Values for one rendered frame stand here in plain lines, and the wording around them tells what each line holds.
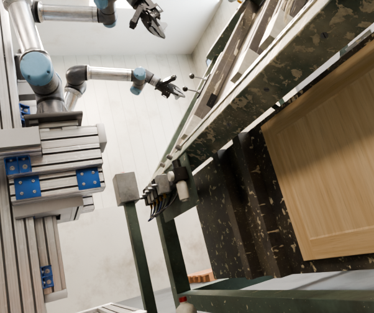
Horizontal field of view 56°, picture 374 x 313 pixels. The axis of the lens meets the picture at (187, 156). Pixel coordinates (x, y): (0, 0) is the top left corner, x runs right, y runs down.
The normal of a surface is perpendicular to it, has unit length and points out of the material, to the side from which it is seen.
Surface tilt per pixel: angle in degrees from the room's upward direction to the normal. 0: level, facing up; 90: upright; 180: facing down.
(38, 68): 98
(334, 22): 141
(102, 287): 90
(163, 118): 90
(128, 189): 90
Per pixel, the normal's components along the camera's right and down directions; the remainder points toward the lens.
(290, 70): -0.38, 0.81
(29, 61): 0.16, -0.17
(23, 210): 0.33, -0.33
